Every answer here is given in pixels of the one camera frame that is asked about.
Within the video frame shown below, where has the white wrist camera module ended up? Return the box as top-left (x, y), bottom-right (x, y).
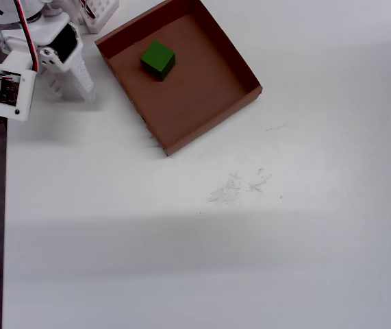
top-left (0, 51), bottom-right (39, 123)

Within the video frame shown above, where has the red black servo cable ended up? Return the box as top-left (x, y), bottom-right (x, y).
top-left (78, 0), bottom-right (95, 20)
top-left (12, 0), bottom-right (41, 73)

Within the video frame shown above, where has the green cube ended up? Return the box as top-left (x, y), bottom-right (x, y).
top-left (140, 40), bottom-right (177, 82)

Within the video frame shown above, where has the brown cardboard box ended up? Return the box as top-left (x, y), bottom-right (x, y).
top-left (94, 0), bottom-right (264, 157)

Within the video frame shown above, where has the white grid base plate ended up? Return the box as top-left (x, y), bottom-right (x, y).
top-left (75, 0), bottom-right (120, 35)

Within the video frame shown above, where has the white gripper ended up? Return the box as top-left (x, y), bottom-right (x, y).
top-left (0, 12), bottom-right (97, 103)

